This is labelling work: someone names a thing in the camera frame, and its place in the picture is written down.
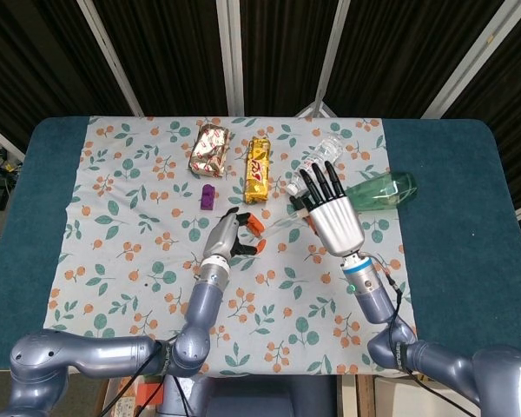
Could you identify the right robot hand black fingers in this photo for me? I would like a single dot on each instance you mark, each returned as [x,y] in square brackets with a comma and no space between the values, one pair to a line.
[336,223]

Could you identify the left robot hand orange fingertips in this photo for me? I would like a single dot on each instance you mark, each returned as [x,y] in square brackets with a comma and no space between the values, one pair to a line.
[219,239]

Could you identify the transparent test tube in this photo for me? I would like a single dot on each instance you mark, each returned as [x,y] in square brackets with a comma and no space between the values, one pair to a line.
[286,219]

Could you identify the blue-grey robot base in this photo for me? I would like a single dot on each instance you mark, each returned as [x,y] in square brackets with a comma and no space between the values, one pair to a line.
[260,397]

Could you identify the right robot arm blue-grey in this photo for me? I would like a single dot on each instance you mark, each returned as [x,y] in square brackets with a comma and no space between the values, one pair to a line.
[375,299]

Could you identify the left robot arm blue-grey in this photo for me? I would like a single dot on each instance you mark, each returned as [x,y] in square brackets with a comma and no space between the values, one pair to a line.
[199,313]

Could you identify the purple toy block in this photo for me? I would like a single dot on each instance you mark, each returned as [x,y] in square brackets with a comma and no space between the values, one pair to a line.
[207,197]

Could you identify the green spray bottle black nozzle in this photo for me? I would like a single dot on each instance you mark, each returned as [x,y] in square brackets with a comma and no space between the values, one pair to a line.
[386,191]

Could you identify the yellow biscuit pack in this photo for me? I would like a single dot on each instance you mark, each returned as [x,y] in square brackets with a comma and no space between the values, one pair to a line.
[257,174]

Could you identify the clear plastic water bottle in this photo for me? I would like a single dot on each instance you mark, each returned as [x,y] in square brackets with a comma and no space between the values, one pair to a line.
[330,145]

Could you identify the floral printed tablecloth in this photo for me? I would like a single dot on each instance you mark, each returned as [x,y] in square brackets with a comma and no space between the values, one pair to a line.
[265,304]

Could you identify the gold foil snack pack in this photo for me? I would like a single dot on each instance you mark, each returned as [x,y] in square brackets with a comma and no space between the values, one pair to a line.
[210,152]

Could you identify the orange box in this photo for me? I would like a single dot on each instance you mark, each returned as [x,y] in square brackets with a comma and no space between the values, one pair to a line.
[151,394]

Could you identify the dark pleated curtain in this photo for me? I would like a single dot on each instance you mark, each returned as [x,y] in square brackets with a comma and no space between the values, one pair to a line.
[286,52]

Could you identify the printed cardboard box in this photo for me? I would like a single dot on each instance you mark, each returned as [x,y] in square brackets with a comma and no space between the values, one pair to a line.
[119,404]

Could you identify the white flat board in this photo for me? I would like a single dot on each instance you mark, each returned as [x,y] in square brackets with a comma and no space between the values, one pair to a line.
[417,399]

